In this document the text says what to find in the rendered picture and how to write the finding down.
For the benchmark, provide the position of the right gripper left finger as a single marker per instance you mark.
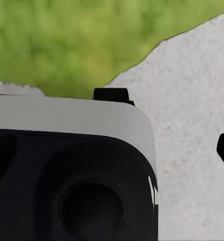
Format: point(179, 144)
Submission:
point(8, 150)

